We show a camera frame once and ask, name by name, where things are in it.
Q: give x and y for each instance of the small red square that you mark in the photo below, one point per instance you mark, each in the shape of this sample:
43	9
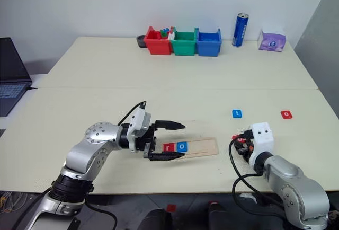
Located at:
171	207

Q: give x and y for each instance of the grey rounded foot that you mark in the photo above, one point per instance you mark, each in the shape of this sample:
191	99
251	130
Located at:
247	198

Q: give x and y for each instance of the blue drink can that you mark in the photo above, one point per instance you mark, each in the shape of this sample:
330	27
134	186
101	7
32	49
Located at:
240	30

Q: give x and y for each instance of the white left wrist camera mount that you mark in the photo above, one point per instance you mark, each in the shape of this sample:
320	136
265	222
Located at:
137	124

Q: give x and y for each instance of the blue toy brick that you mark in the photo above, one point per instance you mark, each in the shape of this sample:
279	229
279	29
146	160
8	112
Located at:
167	29

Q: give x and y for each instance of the green toy brick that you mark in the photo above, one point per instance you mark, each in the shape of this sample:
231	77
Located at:
164	34

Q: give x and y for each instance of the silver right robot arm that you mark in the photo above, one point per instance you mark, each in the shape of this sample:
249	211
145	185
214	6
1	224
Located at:
291	177

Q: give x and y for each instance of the white toy brick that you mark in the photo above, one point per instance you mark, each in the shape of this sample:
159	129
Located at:
172	34

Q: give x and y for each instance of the red letter r block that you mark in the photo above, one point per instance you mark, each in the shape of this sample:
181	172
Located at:
168	147

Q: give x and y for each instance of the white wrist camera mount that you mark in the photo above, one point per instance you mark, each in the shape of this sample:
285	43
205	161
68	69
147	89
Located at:
137	124
262	140

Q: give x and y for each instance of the green plastic bin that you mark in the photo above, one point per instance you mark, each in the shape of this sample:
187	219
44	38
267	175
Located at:
184	47

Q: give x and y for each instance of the black laptop plug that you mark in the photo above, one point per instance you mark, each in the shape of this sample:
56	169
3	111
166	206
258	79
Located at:
32	88

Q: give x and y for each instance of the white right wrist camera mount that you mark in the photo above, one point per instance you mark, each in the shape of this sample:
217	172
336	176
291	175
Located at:
262	140

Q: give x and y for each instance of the blue letter o block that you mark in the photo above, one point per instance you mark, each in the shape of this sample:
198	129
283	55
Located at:
182	146

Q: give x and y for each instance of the red letter o block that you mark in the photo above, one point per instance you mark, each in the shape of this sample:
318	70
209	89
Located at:
286	114

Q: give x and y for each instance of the blue plastic bin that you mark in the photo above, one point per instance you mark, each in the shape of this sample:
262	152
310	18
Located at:
209	48

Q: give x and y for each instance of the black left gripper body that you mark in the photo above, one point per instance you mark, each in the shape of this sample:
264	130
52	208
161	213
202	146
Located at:
148	141

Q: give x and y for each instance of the dark laptop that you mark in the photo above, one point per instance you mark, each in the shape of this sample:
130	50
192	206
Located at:
12	81

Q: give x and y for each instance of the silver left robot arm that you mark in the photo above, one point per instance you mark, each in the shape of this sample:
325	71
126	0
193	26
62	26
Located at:
100	134

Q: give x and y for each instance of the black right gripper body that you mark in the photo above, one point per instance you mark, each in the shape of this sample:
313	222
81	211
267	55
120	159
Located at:
249	145

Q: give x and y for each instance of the red plastic bin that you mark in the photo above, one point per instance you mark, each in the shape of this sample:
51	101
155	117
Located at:
159	45

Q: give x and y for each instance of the blue letter t block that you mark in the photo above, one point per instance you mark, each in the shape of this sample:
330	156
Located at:
237	113

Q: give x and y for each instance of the red letter b block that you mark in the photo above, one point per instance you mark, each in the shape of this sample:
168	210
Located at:
238	137

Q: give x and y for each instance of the black round tape roll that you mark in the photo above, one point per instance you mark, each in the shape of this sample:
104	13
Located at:
140	42

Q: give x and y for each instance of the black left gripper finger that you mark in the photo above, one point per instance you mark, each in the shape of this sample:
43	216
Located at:
164	157
169	125

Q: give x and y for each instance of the purple tissue box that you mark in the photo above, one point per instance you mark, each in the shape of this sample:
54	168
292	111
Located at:
271	42

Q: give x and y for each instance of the long wooden tray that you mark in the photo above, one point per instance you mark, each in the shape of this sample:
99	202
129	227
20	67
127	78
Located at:
204	146

